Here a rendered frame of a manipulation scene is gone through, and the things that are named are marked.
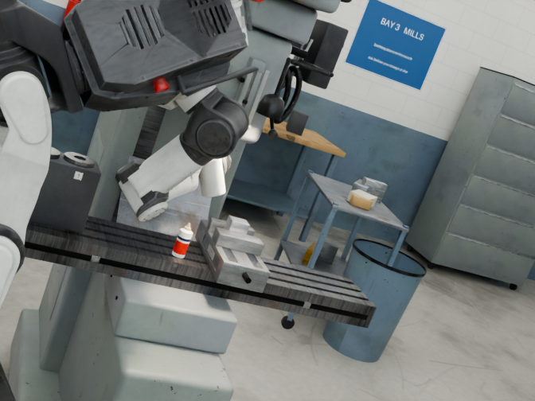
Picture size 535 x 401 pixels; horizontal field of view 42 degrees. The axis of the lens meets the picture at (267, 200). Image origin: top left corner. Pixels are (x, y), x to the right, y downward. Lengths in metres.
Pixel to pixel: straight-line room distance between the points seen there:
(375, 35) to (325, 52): 4.54
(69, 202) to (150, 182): 0.49
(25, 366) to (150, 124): 1.01
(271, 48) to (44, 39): 0.77
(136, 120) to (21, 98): 1.05
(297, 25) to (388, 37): 5.01
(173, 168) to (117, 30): 0.35
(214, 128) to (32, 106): 0.36
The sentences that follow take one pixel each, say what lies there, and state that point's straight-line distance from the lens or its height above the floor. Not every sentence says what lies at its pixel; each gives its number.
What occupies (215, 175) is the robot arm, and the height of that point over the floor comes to 1.24.
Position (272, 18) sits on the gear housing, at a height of 1.67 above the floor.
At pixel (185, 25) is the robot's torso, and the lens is 1.41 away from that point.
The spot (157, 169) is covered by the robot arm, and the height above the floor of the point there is 1.27.
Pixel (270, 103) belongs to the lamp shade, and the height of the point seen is 1.46.
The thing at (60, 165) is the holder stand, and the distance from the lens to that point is 2.02.
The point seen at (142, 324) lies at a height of 0.77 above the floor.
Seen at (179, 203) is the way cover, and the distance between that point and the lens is 2.49.
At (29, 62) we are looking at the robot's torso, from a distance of 1.45.
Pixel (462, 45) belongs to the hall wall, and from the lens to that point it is 7.39.
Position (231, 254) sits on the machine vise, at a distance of 2.11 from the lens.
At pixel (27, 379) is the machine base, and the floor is 0.20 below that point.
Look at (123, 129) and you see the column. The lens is 2.44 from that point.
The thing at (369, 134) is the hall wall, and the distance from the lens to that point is 7.08.
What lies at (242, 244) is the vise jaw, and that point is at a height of 1.01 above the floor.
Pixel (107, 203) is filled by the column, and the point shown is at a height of 0.89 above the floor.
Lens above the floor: 1.64
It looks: 13 degrees down
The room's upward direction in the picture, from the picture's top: 21 degrees clockwise
